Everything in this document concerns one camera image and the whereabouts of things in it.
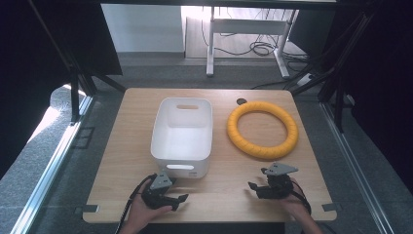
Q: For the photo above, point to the white plastic storage bin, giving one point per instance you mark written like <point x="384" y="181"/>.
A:
<point x="181" y="136"/>

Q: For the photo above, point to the person's right hand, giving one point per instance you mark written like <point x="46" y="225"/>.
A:
<point x="293" y="204"/>

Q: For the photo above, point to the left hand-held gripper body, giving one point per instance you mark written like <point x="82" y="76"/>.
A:
<point x="156" y="198"/>

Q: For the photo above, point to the dark round table grommet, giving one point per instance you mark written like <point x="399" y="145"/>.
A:
<point x="241" y="101"/>

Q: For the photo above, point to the aluminium floor rail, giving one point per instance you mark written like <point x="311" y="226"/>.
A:
<point x="352" y="165"/>
<point x="48" y="169"/>

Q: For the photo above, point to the black metal stand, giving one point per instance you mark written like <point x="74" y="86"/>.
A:
<point x="337" y="87"/>
<point x="75" y="91"/>

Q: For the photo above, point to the white metal desk frame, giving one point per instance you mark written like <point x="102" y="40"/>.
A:
<point x="246" y="26"/>

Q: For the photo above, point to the black curtain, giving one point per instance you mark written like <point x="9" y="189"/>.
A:
<point x="380" y="81"/>
<point x="29" y="65"/>

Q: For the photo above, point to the person's left hand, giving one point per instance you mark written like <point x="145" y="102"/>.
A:
<point x="142" y="213"/>

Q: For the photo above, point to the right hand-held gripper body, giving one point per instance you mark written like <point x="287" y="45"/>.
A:
<point x="276" y="187"/>

